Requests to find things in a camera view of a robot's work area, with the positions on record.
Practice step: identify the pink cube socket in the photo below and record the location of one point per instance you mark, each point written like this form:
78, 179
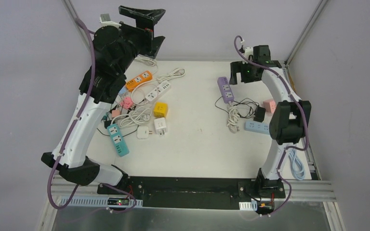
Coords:
270, 105

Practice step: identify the salmon pink charger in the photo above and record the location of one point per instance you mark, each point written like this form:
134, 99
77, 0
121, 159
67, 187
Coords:
115, 113

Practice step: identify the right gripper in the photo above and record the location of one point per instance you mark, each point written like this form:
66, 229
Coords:
238, 67

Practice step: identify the teal power strip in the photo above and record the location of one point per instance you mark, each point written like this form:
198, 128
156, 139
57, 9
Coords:
117, 140

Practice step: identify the white cube socket adapter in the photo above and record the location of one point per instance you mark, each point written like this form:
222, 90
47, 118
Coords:
160, 126

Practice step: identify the pink round socket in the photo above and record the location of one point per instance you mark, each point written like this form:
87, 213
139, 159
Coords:
127, 103

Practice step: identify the orange power strip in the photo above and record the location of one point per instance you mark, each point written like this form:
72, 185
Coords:
139, 79

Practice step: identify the white power strip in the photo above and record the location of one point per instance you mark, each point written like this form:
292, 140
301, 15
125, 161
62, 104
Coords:
158, 91

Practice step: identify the white plug adapter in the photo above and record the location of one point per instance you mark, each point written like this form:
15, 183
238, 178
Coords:
143, 132

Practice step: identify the purple power strip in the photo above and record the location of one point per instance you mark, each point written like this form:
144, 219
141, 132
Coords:
225, 90

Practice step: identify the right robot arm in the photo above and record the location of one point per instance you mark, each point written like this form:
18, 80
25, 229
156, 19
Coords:
290, 119

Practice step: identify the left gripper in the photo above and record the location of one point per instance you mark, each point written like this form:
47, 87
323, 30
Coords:
137, 32

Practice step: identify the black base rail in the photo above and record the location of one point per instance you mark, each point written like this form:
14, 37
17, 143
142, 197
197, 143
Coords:
199, 193

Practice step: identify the light blue power strip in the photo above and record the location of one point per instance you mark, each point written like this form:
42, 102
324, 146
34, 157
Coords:
258, 127

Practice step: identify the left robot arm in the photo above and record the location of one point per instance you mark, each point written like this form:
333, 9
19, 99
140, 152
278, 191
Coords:
113, 49

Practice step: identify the black square power adapter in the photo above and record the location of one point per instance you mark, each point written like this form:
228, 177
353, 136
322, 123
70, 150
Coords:
259, 114

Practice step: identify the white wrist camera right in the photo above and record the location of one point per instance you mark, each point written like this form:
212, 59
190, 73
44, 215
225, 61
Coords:
246, 51

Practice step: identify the yellow white cube socket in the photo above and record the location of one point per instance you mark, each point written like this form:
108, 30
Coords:
160, 109

